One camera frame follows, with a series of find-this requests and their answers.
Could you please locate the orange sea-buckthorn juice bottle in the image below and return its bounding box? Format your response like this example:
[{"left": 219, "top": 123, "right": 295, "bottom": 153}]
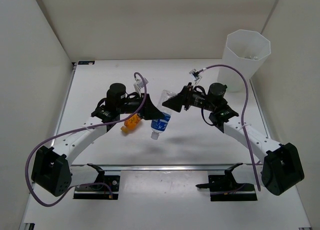
[{"left": 120, "top": 114, "right": 142, "bottom": 134}]

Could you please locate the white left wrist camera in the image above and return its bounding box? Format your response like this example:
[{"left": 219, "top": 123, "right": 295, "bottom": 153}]
[{"left": 133, "top": 78, "right": 148, "bottom": 95}]

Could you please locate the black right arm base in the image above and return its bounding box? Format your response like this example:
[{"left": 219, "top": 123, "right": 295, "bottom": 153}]
[{"left": 196, "top": 163, "right": 258, "bottom": 202}]

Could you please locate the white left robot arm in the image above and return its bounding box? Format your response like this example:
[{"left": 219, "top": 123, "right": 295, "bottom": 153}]
[{"left": 31, "top": 83, "right": 165, "bottom": 197}]

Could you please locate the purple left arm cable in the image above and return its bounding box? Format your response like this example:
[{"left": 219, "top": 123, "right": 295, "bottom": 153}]
[{"left": 25, "top": 72, "right": 148, "bottom": 207}]

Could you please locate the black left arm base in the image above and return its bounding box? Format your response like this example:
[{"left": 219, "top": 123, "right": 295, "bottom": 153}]
[{"left": 70, "top": 163, "right": 121, "bottom": 200}]

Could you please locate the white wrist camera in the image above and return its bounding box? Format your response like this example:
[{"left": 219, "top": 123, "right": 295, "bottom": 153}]
[
  {"left": 133, "top": 78, "right": 148, "bottom": 95},
  {"left": 189, "top": 69, "right": 204, "bottom": 86}
]

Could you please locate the blue-label clear bottle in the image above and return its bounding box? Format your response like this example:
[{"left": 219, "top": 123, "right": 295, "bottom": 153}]
[{"left": 150, "top": 89, "right": 177, "bottom": 140}]

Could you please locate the dark label sticker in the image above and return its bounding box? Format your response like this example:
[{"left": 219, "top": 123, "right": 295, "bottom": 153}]
[{"left": 77, "top": 61, "right": 95, "bottom": 65}]

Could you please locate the white translucent bin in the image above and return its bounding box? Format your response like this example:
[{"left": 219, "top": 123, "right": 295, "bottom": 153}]
[{"left": 217, "top": 30, "right": 271, "bottom": 92}]

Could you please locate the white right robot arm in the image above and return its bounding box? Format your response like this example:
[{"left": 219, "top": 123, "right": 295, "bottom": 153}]
[{"left": 162, "top": 83, "right": 305, "bottom": 196}]

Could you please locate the aluminium table edge rail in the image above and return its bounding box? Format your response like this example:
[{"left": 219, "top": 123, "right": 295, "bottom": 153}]
[{"left": 72, "top": 163, "right": 261, "bottom": 173}]

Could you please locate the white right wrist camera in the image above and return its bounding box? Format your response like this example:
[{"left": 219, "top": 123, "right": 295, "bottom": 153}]
[{"left": 189, "top": 69, "right": 204, "bottom": 86}]

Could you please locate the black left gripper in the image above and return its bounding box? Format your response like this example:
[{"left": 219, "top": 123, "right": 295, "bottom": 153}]
[{"left": 117, "top": 93, "right": 165, "bottom": 120}]

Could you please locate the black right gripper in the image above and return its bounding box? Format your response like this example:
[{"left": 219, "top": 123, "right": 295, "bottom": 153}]
[{"left": 164, "top": 82, "right": 217, "bottom": 112}]

